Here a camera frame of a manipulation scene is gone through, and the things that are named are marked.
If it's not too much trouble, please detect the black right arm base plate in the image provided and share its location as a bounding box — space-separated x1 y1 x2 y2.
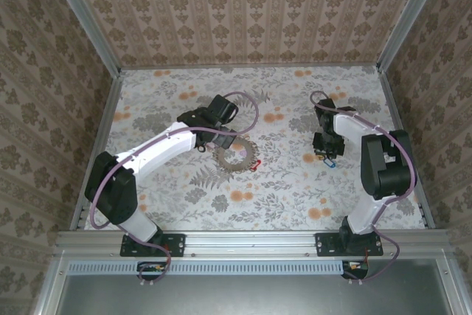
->
315 232 384 257

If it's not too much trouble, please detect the aluminium frame post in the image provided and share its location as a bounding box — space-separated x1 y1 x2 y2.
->
375 0 450 72
43 0 122 77

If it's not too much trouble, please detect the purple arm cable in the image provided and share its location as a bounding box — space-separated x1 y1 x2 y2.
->
310 90 417 285
89 90 260 283

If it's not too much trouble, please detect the aluminium mounting rail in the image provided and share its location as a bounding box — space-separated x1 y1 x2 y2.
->
55 229 458 259

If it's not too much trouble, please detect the grey metal panel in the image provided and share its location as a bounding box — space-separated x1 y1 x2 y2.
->
55 259 457 315

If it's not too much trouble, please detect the metal disc with key rings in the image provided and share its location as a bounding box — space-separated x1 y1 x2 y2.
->
215 137 259 176

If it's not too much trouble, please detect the aluminium table side rail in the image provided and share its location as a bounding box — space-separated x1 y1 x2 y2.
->
69 71 125 235
378 67 436 231

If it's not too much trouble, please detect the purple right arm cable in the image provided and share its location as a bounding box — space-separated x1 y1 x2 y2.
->
310 90 417 285

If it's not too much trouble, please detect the grey slotted cable duct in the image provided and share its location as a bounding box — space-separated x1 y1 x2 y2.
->
68 260 346 276

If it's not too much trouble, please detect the aluminium table end rail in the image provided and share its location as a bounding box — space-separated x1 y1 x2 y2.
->
119 63 381 71

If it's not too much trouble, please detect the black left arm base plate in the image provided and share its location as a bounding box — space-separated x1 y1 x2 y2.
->
119 232 186 257

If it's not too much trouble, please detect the black connector board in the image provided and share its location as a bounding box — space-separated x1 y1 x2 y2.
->
136 260 167 281
341 259 370 280

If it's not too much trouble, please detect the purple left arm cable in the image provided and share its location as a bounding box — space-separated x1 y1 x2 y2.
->
89 90 260 283

